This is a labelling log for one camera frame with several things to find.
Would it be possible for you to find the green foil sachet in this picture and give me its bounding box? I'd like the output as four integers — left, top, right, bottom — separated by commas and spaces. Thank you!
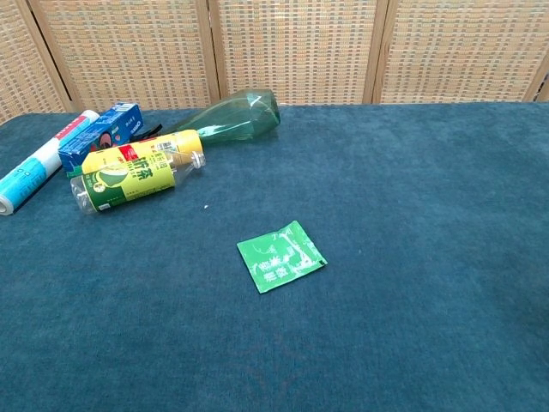
236, 220, 329, 295

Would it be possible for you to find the green glass vase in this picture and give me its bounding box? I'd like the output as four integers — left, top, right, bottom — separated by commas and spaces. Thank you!
162, 88, 281, 142

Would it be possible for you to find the teal blue table cloth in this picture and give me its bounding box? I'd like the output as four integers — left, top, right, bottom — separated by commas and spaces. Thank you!
0, 101, 549, 412

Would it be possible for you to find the yellow cylindrical snack can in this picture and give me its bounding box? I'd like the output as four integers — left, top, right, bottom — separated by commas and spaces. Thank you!
81, 129, 204, 175

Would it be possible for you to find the clear bottle yellow-green label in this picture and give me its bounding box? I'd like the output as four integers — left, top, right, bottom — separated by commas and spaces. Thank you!
69, 150, 207, 215

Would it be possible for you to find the woven bamboo folding screen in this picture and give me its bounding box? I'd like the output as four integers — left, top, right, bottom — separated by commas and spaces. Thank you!
0, 0, 549, 126

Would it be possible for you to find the blue Oreo cookie box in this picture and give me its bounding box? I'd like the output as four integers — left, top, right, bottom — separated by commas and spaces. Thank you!
57, 101, 144, 174

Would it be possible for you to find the white blue plastic wrap roll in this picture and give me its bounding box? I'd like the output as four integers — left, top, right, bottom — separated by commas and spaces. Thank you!
0, 109, 101, 217

